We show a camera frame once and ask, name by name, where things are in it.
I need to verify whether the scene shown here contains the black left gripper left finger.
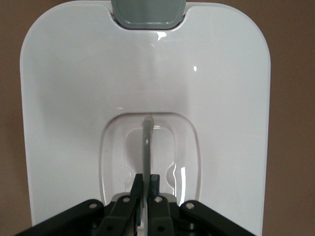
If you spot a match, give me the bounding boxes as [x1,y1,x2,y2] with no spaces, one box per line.
[97,173,148,236]

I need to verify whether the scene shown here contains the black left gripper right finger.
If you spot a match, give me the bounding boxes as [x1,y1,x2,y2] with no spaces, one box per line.
[148,174,177,236]

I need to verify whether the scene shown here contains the white box lid grey latches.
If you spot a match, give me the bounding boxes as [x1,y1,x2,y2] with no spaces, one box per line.
[19,0,272,236]

